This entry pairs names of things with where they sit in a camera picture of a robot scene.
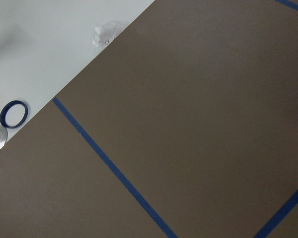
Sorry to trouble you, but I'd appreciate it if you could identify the clear plastic bag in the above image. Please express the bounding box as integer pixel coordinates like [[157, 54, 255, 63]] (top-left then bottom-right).
[[92, 21, 129, 48]]

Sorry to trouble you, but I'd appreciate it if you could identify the blue tape ring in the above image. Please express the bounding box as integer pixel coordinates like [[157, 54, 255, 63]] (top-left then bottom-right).
[[0, 100, 29, 128]]

